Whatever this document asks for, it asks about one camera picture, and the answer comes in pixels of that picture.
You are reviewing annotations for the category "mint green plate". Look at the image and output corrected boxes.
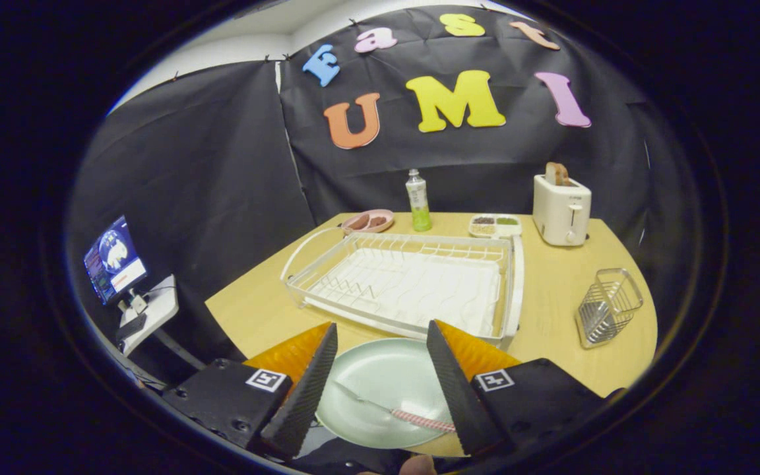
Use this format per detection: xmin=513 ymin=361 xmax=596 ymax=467
xmin=315 ymin=338 xmax=458 ymax=451

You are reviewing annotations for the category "small black device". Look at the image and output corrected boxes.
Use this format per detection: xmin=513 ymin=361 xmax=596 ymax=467
xmin=115 ymin=313 xmax=148 ymax=342

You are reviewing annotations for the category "computer monitor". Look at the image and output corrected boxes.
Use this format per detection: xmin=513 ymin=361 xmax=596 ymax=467
xmin=83 ymin=215 xmax=148 ymax=307

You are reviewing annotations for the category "green drink bottle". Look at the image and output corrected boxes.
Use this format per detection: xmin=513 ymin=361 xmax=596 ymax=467
xmin=406 ymin=169 xmax=433 ymax=232

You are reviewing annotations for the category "white side table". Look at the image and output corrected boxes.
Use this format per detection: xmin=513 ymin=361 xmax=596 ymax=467
xmin=116 ymin=274 xmax=179 ymax=357

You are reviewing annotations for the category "white toaster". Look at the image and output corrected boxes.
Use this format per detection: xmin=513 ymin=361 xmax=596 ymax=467
xmin=532 ymin=174 xmax=592 ymax=247

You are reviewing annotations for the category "pink plate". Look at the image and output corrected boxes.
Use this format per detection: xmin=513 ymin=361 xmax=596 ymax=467
xmin=341 ymin=209 xmax=395 ymax=234

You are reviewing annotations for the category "white compartment dish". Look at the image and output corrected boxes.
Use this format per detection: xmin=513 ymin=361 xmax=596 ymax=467
xmin=468 ymin=214 xmax=523 ymax=239

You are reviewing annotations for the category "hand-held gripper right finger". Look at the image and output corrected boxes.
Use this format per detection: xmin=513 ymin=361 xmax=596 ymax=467
xmin=426 ymin=319 xmax=608 ymax=457

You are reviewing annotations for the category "silver wire basket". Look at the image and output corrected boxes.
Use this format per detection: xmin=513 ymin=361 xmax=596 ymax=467
xmin=575 ymin=267 xmax=645 ymax=350

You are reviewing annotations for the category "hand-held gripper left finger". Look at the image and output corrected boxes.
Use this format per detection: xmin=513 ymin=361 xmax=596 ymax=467
xmin=161 ymin=322 xmax=339 ymax=460

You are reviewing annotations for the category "white dish rack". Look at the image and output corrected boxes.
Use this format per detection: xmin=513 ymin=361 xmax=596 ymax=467
xmin=280 ymin=226 xmax=526 ymax=349

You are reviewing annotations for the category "spoon with pink checked handle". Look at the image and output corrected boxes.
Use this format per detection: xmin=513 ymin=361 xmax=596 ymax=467
xmin=337 ymin=381 xmax=457 ymax=434

